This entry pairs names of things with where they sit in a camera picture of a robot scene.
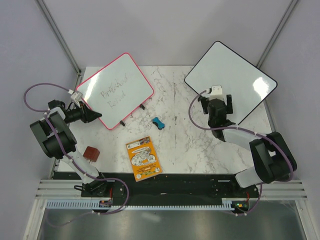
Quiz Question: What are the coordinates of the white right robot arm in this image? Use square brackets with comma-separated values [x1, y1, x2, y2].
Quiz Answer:
[198, 94, 298, 197]

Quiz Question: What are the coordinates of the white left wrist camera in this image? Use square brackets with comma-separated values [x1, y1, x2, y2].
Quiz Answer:
[67, 89, 82, 107]

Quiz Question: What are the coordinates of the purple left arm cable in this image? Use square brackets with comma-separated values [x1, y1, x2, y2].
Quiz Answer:
[23, 83, 130, 227]

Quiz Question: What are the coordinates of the blue whiteboard eraser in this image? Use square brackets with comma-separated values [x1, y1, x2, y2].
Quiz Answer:
[152, 117, 165, 130]

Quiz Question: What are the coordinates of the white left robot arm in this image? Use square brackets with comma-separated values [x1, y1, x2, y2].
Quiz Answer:
[30, 100, 110, 197]

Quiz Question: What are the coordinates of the red-brown plug adapter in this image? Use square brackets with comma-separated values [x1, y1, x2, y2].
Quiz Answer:
[83, 146, 100, 163]

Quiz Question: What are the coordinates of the white cable duct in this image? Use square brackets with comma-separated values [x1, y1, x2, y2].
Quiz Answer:
[45, 199, 236, 211]

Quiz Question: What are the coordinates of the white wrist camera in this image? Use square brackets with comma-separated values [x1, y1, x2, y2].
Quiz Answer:
[205, 85, 224, 101]
[67, 89, 82, 107]

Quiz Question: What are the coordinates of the orange booklet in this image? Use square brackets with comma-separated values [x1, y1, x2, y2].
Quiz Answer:
[125, 136, 163, 182]

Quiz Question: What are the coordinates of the aluminium rail frame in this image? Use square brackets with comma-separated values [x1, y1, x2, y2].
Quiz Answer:
[22, 0, 320, 240]

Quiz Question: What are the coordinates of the black framed whiteboard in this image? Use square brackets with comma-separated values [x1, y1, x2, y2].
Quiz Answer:
[184, 41, 278, 124]

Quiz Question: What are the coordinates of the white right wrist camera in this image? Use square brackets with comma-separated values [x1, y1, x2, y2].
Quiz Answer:
[205, 85, 224, 101]

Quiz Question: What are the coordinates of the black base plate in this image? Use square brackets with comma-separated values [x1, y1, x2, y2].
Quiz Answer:
[52, 171, 292, 206]

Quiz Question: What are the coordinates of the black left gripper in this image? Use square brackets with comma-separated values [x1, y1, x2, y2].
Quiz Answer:
[63, 101, 102, 125]

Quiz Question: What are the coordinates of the pink framed whiteboard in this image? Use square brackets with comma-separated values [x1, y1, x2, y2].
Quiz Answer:
[76, 52, 155, 130]

